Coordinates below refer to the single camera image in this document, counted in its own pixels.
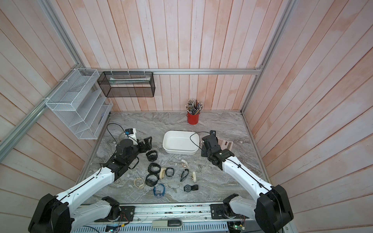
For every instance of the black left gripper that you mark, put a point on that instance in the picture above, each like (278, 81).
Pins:
(148, 145)

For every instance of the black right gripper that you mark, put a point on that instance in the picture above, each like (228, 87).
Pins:
(203, 152)

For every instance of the rose gold small watch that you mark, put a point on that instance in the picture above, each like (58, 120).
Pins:
(184, 163)

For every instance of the small cream watch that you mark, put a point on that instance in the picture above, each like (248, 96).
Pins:
(193, 177)

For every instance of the cream band watch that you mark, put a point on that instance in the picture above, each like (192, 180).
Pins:
(139, 183)

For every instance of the black strap watch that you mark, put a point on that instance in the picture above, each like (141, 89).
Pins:
(184, 175)

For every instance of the black round face watch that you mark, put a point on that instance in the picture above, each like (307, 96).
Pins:
(189, 188)

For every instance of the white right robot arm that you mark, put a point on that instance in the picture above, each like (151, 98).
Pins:
(270, 206)

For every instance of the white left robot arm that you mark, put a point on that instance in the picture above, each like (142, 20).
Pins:
(63, 212)

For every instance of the white storage box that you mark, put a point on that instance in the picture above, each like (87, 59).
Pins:
(181, 142)

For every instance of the blue transparent watch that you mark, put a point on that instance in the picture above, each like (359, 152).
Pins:
(159, 190)

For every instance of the clear tape roll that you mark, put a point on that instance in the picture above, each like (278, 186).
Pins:
(122, 136)

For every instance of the red pen cup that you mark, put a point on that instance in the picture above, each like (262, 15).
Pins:
(192, 119)

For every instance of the black square smartwatch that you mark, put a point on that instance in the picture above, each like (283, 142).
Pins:
(169, 172)

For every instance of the pens in cup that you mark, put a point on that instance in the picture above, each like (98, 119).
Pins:
(194, 107)

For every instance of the black mesh basket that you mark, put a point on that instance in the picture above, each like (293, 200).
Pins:
(123, 84)

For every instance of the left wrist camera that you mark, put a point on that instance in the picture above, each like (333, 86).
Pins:
(131, 134)

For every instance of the beige strap watch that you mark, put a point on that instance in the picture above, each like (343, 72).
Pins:
(162, 173)

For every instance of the white wire mesh shelf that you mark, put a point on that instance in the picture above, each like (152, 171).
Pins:
(83, 110)

